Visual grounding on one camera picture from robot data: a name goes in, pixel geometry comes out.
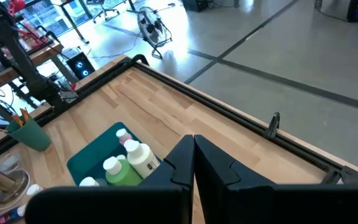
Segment teal plastic bin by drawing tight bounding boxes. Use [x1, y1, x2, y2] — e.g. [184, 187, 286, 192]
[66, 121, 163, 187]

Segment black computer with blue fans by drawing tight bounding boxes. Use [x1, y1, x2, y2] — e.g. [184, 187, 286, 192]
[66, 52, 96, 81]

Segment green plastic cup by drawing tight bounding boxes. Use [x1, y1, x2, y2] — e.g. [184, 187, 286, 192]
[5, 117, 52, 152]

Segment metal bowl with tool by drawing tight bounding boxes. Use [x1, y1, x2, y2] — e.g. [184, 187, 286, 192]
[0, 145, 30, 205]

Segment black office chair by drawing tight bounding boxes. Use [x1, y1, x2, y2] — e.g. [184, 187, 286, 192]
[85, 0, 121, 24]

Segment small orange paint bottle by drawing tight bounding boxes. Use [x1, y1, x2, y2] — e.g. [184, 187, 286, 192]
[116, 128, 133, 146]

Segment large white paint bottle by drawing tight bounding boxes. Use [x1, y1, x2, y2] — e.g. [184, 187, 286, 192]
[123, 139, 161, 180]

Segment black floor box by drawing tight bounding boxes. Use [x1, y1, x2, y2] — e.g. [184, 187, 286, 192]
[181, 0, 213, 12]

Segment black aluminium table frame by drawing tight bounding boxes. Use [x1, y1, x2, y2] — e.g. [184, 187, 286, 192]
[0, 54, 358, 187]

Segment wooden workbench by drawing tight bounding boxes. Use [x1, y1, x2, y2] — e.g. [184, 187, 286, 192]
[0, 42, 64, 96]

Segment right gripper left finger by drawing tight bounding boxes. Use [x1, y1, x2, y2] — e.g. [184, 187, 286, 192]
[25, 134, 196, 224]

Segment small blue paint bottle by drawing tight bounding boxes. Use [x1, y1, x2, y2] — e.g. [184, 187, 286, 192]
[0, 203, 28, 224]

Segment black floor fan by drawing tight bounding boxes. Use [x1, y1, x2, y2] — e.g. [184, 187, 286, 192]
[136, 6, 173, 60]

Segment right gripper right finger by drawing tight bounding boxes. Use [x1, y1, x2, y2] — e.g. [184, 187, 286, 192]
[194, 134, 358, 224]

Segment black frame clamp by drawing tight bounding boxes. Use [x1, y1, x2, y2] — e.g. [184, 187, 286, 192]
[263, 111, 282, 139]

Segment large green paint bottle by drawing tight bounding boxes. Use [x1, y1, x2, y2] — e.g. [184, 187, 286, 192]
[103, 156, 144, 187]

